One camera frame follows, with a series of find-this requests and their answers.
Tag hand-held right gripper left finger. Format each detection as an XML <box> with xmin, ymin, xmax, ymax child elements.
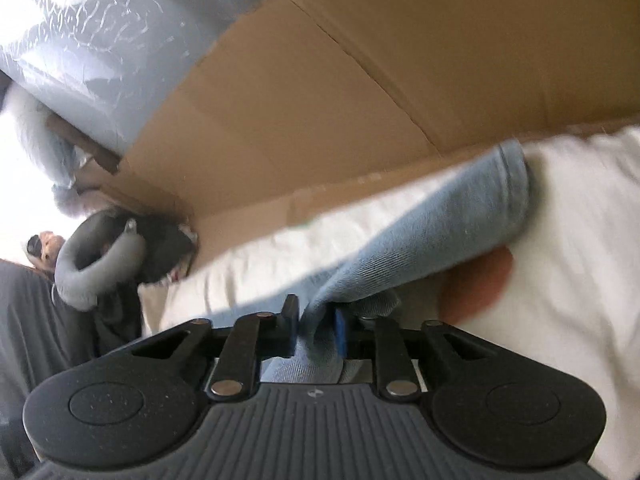
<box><xmin>132</xmin><ymin>296</ymin><xmax>299</xmax><ymax>402</ymax></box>

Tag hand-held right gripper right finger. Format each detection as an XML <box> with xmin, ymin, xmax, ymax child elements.
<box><xmin>334</xmin><ymin>307</ymin><xmax>501</xmax><ymax>402</ymax></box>

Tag light blue jeans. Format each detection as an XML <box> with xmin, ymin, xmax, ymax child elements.
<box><xmin>260</xmin><ymin>139</ymin><xmax>532</xmax><ymax>386</ymax></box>

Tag black clothes pile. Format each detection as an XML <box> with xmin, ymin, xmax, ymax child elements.
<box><xmin>95</xmin><ymin>205</ymin><xmax>200</xmax><ymax>356</ymax></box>

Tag grey neck pillow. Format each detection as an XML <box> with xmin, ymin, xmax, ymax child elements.
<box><xmin>53</xmin><ymin>209</ymin><xmax>147</xmax><ymax>312</ymax></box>

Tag cream bear print bedsheet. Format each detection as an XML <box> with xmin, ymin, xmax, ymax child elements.
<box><xmin>140</xmin><ymin>125</ymin><xmax>640</xmax><ymax>480</ymax></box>

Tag dark grey duvet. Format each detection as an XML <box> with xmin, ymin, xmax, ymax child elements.
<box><xmin>0</xmin><ymin>259</ymin><xmax>103</xmax><ymax>466</ymax></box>

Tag brown cardboard sheet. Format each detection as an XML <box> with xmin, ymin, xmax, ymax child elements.
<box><xmin>47</xmin><ymin>0</ymin><xmax>640</xmax><ymax>271</ymax></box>

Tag brown teddy bear toy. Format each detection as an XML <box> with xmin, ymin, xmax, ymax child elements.
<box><xmin>26</xmin><ymin>230</ymin><xmax>67</xmax><ymax>276</ymax></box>

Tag white fluffy pillow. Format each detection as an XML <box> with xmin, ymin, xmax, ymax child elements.
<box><xmin>4</xmin><ymin>82</ymin><xmax>83</xmax><ymax>216</ymax></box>

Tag grey plastic-wrapped mattress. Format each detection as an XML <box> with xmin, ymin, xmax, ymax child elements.
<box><xmin>0</xmin><ymin>0</ymin><xmax>283</xmax><ymax>161</ymax></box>

